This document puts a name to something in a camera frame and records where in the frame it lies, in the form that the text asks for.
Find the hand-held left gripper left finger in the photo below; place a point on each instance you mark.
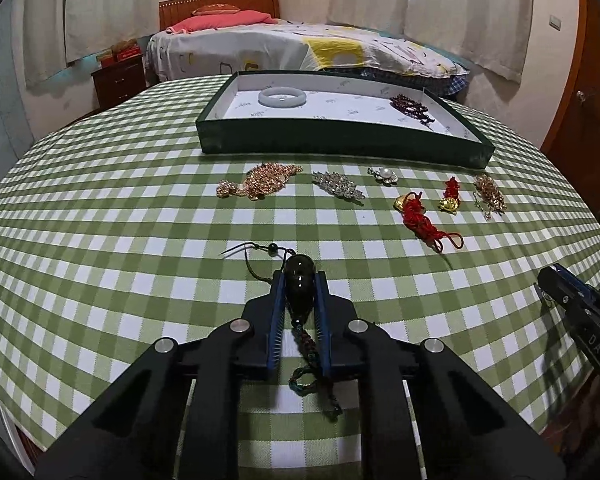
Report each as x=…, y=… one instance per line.
x=278, y=305

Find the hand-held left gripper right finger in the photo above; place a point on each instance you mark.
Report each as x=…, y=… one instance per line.
x=322, y=305

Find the silver crystal brooch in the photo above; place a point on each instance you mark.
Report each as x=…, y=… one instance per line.
x=336, y=185

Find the large red knot gold charm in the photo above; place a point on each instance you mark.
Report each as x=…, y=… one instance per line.
x=417, y=215

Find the pearl flower brooch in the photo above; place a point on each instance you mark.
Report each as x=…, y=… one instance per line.
x=386, y=175

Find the gold bead cluster ornament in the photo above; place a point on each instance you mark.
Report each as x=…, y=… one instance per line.
x=487, y=190

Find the green jewelry tray box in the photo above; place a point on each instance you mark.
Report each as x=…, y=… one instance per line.
x=330, y=137

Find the small red knot gold charm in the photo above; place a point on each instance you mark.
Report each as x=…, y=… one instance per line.
x=450, y=192

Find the green checked tablecloth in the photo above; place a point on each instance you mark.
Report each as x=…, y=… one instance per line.
x=130, y=260

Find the metal door knob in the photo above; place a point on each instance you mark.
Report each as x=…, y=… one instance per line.
x=581, y=96

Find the white jade bangle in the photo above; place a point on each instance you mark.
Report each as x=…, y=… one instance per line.
x=267, y=101

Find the brown wooden door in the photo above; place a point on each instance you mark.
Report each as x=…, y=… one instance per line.
x=595, y=60

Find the blue plaid bed sheet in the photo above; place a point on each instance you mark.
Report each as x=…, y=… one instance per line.
x=452, y=85

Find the bed with patterned blanket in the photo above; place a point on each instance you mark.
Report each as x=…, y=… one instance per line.
x=260, y=47

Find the dark wooden nightstand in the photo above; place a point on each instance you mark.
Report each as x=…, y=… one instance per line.
x=120, y=82

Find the pink pillow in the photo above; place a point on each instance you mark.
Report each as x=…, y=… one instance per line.
x=215, y=22

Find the red boxes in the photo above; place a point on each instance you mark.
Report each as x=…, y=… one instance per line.
x=122, y=52

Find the red orange cushion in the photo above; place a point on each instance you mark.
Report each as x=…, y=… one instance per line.
x=215, y=9

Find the long white curtain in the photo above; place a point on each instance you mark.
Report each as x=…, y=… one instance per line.
x=470, y=15

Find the wooden bed headboard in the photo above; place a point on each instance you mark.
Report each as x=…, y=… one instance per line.
x=180, y=7

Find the wide white curtain panel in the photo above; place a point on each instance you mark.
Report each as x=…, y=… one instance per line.
x=110, y=5

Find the narrow white curtain panel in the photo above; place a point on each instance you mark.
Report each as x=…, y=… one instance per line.
x=42, y=35

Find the white wall switch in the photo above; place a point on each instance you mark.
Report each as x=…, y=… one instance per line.
x=556, y=22

